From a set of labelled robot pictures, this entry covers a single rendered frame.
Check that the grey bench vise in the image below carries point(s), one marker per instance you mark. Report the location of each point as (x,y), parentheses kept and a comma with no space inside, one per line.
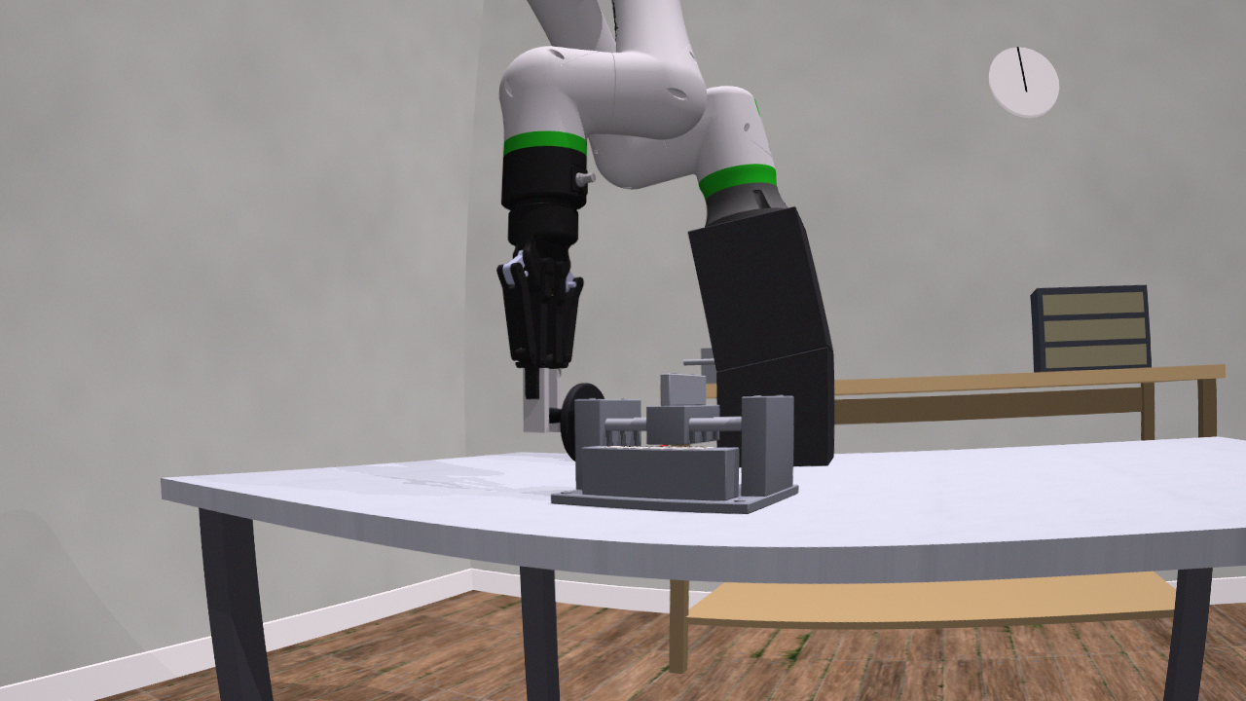
(627,475)

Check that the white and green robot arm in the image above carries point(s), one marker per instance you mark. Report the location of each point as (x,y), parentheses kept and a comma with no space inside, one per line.
(647,88)

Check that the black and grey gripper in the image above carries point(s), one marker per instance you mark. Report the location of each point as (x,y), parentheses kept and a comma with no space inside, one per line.
(540,231)

